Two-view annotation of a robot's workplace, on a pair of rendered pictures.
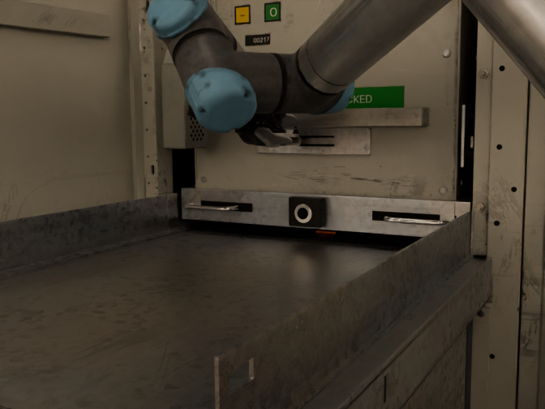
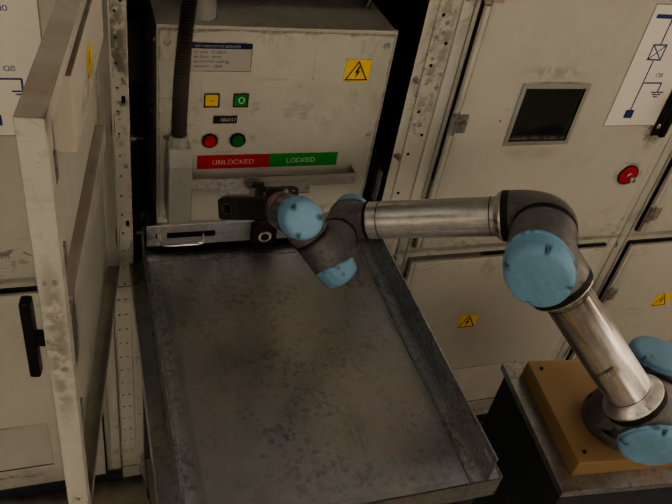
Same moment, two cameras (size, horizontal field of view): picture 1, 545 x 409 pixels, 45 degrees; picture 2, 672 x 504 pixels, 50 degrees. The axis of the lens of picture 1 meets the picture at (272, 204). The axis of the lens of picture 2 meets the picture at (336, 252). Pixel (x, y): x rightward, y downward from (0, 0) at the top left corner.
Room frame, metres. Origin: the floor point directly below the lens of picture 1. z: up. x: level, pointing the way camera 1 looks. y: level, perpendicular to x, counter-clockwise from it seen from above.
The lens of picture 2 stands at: (0.15, 0.90, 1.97)
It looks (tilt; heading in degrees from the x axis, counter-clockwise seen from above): 39 degrees down; 308
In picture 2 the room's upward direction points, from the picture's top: 11 degrees clockwise
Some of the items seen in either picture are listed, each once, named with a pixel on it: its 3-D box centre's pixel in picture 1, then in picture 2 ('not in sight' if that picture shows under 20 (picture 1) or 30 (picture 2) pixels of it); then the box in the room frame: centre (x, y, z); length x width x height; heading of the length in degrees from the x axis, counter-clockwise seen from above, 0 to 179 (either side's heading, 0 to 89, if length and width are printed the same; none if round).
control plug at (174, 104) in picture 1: (186, 97); (177, 180); (1.17, 0.15, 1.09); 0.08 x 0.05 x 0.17; 152
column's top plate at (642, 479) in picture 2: not in sight; (597, 420); (0.31, -0.38, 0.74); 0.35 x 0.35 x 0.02; 56
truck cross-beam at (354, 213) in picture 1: (315, 209); (260, 223); (1.15, -0.08, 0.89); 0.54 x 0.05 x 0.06; 62
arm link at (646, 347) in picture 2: not in sight; (648, 374); (0.27, -0.35, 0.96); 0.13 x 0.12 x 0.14; 117
